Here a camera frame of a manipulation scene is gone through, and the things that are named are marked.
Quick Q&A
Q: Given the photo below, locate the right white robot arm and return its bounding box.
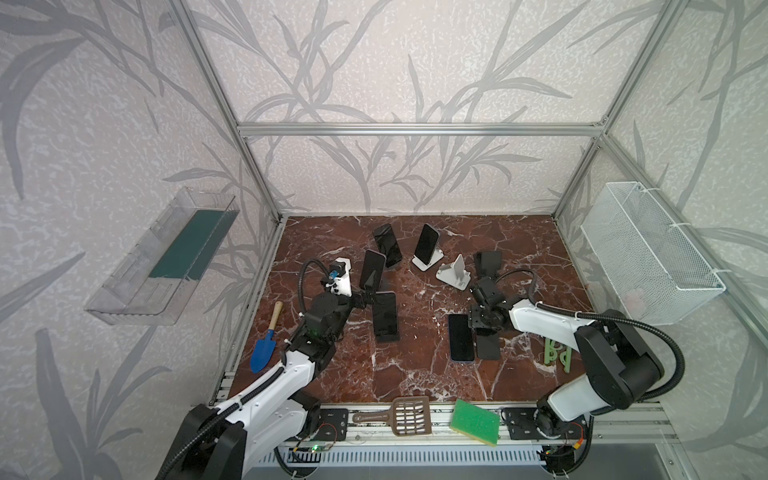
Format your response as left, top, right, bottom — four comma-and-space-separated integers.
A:
469, 269, 686, 438

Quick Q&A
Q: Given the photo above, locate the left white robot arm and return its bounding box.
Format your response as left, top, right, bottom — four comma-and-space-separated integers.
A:
157, 258, 383, 479

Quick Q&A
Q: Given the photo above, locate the black phone on white stand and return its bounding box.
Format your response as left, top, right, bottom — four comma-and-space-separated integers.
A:
414, 224, 439, 265

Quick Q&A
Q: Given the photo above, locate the white phone stand back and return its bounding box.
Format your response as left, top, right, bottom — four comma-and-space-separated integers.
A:
410, 247, 446, 272

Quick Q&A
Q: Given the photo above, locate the green plastic hook toy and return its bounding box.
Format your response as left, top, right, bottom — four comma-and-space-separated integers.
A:
544, 338, 573, 374

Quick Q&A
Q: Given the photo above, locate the green yellow sponge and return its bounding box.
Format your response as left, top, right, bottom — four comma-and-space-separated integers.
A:
449, 400, 501, 447

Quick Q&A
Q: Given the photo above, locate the brown slotted scoop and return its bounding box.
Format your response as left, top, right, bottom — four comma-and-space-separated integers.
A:
352, 396, 432, 437

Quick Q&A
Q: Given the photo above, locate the pink object in basket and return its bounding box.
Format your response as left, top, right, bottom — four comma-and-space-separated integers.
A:
621, 289, 647, 318

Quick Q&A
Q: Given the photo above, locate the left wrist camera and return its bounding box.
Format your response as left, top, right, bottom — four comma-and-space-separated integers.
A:
325, 258, 352, 297

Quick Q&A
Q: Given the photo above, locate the blue shovel wooden handle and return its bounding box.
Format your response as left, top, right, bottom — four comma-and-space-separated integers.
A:
249, 301, 284, 373

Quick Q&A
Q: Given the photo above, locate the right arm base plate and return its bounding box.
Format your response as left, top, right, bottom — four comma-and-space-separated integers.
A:
501, 407, 588, 443

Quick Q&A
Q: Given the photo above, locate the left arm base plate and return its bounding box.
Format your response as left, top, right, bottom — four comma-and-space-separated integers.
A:
307, 408, 350, 442

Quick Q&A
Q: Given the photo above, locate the white wire basket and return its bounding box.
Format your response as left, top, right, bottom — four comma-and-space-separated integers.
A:
581, 181, 726, 326

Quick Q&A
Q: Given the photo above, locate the aluminium front rail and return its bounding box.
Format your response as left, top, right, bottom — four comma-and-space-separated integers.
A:
176, 401, 679, 448

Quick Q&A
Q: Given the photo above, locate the clear plastic wall tray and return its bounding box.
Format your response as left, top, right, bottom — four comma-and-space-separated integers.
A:
85, 187, 240, 326

